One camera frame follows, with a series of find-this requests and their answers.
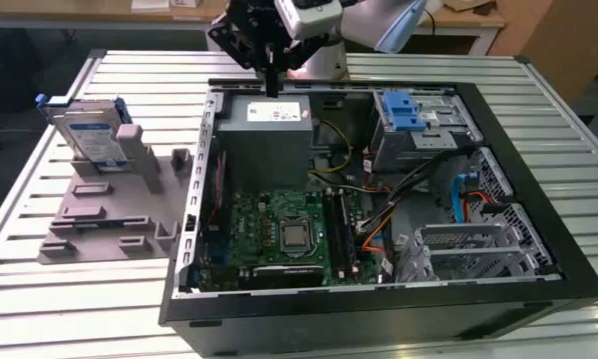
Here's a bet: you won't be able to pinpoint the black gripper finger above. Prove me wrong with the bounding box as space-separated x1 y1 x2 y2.
273 34 330 99
208 14 276 99

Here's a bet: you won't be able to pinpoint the hard disk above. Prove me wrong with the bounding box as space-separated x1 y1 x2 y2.
33 93 133 174

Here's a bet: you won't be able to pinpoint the power wire with black connector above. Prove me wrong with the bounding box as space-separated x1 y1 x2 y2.
465 191 510 216

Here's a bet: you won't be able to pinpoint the metal disk bay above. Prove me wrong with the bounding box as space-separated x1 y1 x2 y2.
393 223 554 283

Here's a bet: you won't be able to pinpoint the large white box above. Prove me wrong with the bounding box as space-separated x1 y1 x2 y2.
132 0 172 12

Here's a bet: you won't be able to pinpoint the grey power supply unit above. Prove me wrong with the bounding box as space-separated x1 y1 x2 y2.
213 93 316 192

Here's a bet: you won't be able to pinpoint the metal optical drive cage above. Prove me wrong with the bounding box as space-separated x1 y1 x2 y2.
370 89 485 175

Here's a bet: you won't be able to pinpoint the brown cardboard pieces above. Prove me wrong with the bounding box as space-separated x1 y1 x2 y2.
442 0 494 15

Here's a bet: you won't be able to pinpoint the wooden desk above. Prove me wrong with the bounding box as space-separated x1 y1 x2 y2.
0 0 509 57

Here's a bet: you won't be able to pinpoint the black CPU socket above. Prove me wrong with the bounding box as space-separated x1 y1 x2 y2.
277 215 314 260

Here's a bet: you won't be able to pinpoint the green motherboard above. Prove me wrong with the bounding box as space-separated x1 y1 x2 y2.
198 188 380 291

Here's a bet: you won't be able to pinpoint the black RAM slot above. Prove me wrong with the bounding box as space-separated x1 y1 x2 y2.
324 189 342 278

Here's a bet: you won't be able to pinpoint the installed RAM stick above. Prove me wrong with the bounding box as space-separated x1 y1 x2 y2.
338 191 358 269

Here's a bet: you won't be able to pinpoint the grey parts rack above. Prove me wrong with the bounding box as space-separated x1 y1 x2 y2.
37 125 196 266

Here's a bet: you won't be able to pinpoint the silver CPU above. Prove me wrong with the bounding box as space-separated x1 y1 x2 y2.
282 226 309 248

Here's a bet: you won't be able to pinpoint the wooden cabinet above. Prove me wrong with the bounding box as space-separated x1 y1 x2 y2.
490 0 598 102

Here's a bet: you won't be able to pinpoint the black graphics card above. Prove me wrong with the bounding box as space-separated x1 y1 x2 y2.
238 264 326 289

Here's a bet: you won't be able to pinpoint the black open PC case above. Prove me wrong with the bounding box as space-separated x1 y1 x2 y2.
157 77 598 358

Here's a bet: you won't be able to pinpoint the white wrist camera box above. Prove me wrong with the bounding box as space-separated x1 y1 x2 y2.
273 0 342 40

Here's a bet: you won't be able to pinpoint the blue plastic drive bracket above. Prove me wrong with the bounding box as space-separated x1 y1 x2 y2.
382 91 429 132

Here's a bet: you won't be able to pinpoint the yellow wire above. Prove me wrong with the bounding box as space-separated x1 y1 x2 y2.
310 118 354 175

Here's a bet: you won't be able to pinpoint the red twisted wire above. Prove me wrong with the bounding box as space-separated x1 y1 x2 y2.
206 151 228 229

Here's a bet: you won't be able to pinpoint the black cable bundle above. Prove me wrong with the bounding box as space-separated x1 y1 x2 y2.
366 153 462 225

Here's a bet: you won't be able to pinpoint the blue data wire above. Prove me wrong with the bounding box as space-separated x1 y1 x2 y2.
450 172 480 225

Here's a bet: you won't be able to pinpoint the orange wire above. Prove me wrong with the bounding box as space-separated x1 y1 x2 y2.
361 209 394 259

